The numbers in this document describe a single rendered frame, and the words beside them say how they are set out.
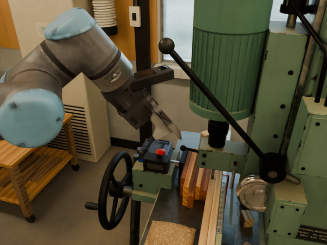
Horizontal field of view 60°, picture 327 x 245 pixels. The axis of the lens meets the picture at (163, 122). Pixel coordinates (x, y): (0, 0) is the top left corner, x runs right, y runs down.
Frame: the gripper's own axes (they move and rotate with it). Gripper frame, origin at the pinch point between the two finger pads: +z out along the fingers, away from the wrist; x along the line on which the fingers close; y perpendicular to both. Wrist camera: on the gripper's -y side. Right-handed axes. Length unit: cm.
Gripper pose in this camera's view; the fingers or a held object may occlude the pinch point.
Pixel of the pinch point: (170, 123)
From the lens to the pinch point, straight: 76.0
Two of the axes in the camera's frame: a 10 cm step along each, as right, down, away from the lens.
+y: -7.4, 6.8, -0.1
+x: 4.3, 4.5, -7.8
